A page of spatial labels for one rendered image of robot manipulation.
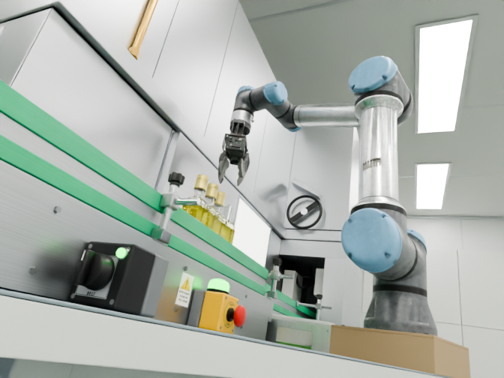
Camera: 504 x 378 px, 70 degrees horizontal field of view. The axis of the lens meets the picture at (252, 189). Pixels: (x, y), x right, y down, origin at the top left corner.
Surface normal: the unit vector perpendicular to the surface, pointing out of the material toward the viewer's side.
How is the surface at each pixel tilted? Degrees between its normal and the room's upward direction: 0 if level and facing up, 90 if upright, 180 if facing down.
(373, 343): 90
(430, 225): 90
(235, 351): 90
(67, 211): 90
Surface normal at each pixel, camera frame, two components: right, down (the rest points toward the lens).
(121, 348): 0.72, -0.16
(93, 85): 0.91, -0.01
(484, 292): -0.37, -0.42
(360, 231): -0.62, -0.28
